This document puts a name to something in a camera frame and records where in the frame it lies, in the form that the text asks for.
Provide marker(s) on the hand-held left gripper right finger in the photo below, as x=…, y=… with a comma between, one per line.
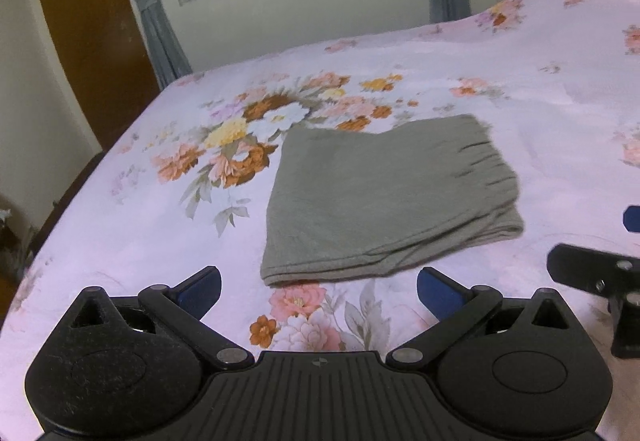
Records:
x=440, y=293

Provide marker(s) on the grey pants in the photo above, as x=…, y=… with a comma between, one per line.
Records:
x=385, y=201

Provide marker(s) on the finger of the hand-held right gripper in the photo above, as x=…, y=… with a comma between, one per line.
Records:
x=633, y=220
x=575, y=263

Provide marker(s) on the floral pink bedsheet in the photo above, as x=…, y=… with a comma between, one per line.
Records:
x=450, y=71

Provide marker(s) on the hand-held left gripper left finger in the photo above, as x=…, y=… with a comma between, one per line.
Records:
x=200, y=293

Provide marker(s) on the dark bed frame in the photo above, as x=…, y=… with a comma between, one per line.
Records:
x=70, y=196

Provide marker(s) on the brown wooden door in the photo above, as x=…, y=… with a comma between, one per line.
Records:
x=95, y=31

